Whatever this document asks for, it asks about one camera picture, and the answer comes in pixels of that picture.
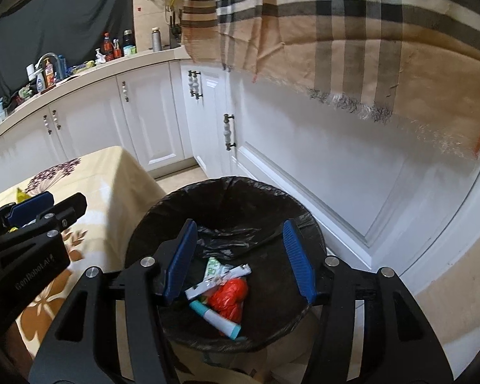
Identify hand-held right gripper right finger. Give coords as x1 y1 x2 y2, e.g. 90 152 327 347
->
283 219 453 384

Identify trash bin with black bag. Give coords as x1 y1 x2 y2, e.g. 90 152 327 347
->
124 176 328 355

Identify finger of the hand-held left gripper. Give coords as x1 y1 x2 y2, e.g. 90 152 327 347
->
22 193 88 232
0 191 55 233

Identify white tube with teal cap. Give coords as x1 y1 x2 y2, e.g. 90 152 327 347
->
189 301 242 341

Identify floral tablecloth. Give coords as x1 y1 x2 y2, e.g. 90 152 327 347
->
0 146 169 353

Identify plaid beige cloth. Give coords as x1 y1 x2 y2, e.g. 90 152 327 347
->
181 0 480 161

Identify chrome kitchen faucet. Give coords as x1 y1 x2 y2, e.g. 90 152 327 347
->
36 52 61 85

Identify black curtain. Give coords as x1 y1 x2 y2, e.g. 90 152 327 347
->
0 0 135 97

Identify white printed packet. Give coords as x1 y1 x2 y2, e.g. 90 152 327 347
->
185 264 252 300

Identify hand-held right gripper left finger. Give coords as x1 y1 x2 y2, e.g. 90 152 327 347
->
29 219 198 384

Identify white dish soap bottle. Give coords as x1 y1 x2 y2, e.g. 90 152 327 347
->
26 64 47 93

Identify orange plastic bag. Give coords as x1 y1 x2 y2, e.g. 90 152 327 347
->
207 278 250 324

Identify white lower kitchen cabinets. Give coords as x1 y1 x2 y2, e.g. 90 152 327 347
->
0 58 480 301

